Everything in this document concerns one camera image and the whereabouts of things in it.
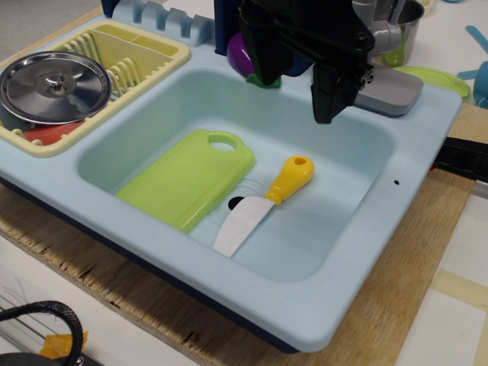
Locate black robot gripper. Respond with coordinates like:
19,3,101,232
239,1,374,124

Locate green plastic cutting board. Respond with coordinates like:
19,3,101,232
116,130,255,233

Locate wooden base board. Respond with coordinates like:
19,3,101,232
0,5,488,366

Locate purple toy eggplant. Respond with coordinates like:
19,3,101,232
226,33,281,89

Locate grey toy faucet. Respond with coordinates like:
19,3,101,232
352,1,423,117

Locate light blue plate holder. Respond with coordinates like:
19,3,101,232
112,1,215,48

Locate green plastic lid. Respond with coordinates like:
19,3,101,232
394,66,471,101

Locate light blue toy sink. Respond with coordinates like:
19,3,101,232
1,46,462,352

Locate cream plastic dish rack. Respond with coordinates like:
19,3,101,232
1,21,191,158

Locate blue plastic utensil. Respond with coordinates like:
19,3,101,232
465,25,488,53

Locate blue plastic cup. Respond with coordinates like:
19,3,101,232
457,61,488,109

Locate black clamp bar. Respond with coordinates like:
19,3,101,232
431,137,487,183

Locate stainless steel pot lid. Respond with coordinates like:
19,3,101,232
1,51,112,125

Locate red plastic plate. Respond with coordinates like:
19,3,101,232
24,121,83,146

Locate orange tape piece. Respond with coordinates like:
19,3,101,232
39,334,73,360

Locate yellow handled white toy knife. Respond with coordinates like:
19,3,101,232
213,156,315,258

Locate black braided cable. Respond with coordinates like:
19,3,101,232
0,300,85,366

